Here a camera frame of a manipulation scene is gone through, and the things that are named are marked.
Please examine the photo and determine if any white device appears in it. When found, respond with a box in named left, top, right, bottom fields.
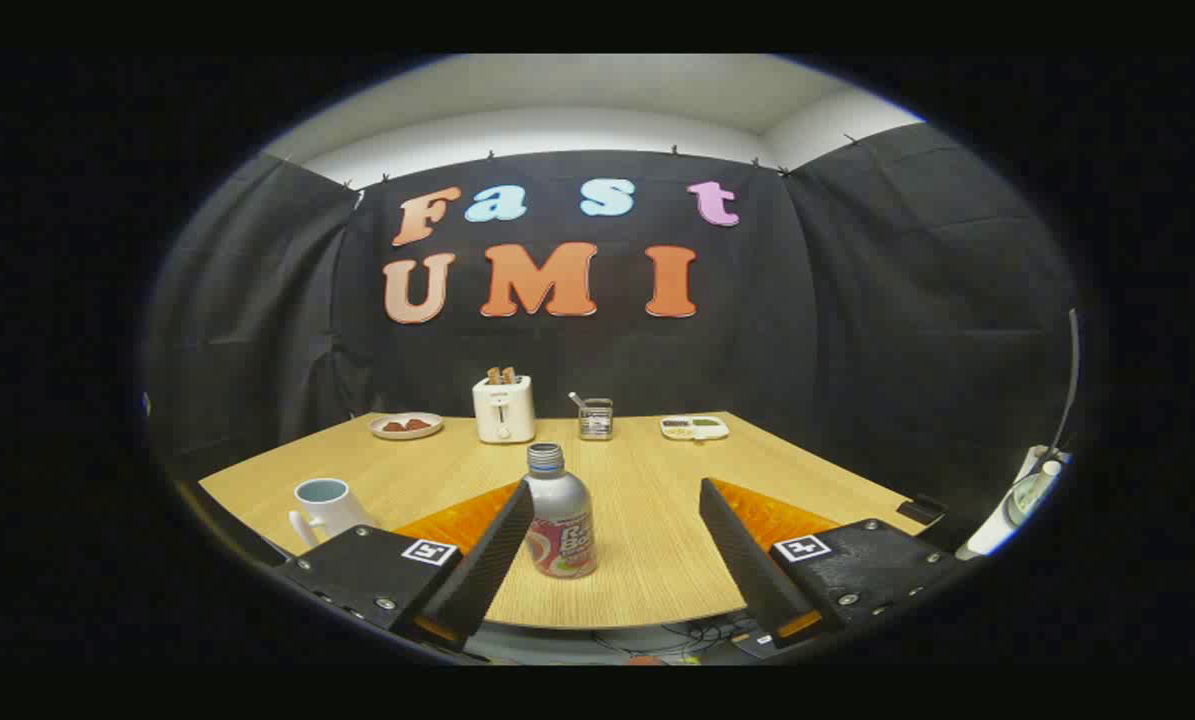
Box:
left=957, top=445, right=1068, bottom=561

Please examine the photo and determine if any grey cable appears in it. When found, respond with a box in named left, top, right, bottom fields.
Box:
left=1052, top=308, right=1080, bottom=461

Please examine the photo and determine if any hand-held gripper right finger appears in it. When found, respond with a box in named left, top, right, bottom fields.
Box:
left=698, top=476, right=968, bottom=649

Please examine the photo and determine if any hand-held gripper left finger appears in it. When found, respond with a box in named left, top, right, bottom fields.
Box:
left=275, top=480, right=536, bottom=653

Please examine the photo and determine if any wooden table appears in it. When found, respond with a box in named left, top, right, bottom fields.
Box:
left=199, top=410, right=928, bottom=631

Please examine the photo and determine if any white round plate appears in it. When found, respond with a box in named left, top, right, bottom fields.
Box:
left=369, top=412, right=445, bottom=441

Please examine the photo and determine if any silver juice bottle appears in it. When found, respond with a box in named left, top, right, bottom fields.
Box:
left=523, top=443, right=599, bottom=580

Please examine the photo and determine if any bundle of floor cables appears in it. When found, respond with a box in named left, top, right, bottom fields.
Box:
left=597, top=618, right=758, bottom=663

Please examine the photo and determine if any white toaster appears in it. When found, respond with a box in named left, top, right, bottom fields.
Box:
left=472, top=375, right=537, bottom=445

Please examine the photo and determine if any white divided tray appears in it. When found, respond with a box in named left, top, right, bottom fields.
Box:
left=659, top=414, right=730, bottom=442

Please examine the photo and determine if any white cup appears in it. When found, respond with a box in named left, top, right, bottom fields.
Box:
left=288, top=477, right=379, bottom=549

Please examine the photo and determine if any black backdrop cloth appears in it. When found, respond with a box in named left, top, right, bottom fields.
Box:
left=145, top=122, right=1078, bottom=523

